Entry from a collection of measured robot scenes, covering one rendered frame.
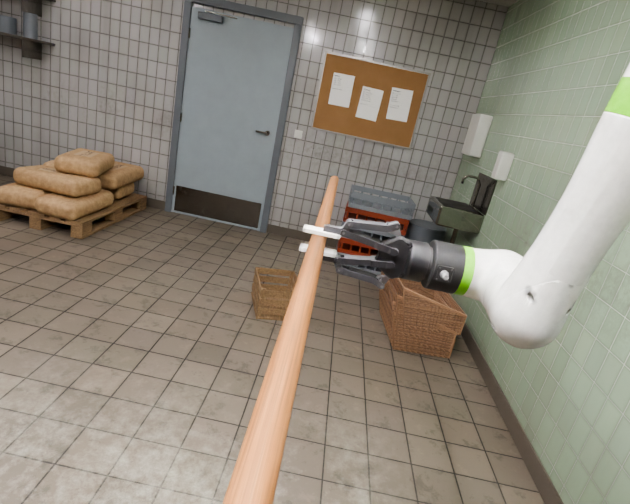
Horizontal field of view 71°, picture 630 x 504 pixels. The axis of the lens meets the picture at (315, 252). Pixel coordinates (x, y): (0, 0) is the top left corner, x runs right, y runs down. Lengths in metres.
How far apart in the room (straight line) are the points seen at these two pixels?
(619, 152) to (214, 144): 4.37
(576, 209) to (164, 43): 4.62
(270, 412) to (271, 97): 4.40
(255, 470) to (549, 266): 0.53
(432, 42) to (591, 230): 4.12
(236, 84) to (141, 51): 1.00
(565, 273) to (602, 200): 0.11
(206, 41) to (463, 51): 2.47
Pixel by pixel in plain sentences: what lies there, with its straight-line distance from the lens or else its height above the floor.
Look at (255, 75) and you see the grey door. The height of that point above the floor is 1.57.
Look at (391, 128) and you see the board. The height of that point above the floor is 1.35.
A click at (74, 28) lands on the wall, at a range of 5.44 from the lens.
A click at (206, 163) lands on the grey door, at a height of 0.61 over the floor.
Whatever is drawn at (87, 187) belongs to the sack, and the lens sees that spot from 4.20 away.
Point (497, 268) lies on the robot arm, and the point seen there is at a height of 1.23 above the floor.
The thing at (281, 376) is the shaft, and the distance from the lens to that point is 0.39.
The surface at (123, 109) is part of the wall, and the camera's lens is 5.19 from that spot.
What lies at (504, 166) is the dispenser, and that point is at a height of 1.28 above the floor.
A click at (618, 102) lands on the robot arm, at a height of 1.51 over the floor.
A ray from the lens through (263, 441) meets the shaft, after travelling 0.33.
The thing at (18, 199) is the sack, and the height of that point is 0.23.
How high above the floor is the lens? 1.43
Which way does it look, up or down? 18 degrees down
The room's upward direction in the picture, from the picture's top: 12 degrees clockwise
